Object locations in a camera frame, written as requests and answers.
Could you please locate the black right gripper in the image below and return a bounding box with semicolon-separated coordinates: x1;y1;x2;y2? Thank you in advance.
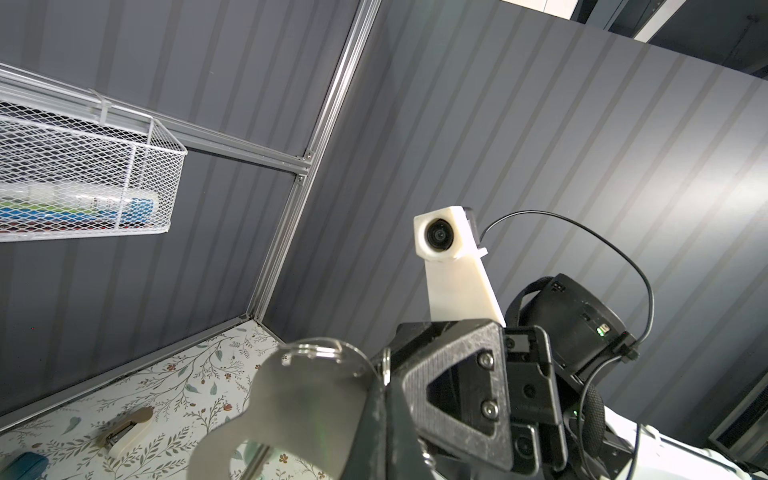
383;320;568;479

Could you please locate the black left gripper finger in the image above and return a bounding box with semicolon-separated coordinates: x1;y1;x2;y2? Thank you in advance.
339;373;434;479

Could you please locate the silver metal carabiner key holder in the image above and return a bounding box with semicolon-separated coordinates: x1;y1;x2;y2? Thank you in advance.
187;337;382;479

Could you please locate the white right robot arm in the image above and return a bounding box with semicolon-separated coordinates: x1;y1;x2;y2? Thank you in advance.
379;275;763;479

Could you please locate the teal stapler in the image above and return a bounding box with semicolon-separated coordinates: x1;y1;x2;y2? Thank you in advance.
1;452;50;480

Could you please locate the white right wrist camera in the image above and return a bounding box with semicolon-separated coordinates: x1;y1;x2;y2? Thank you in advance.
413;206;506;326

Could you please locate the black right camera cable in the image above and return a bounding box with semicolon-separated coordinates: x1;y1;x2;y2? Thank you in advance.
479;209;656;480

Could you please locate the white wire mesh basket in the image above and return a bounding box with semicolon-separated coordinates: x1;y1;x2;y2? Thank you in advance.
1;94;188;243

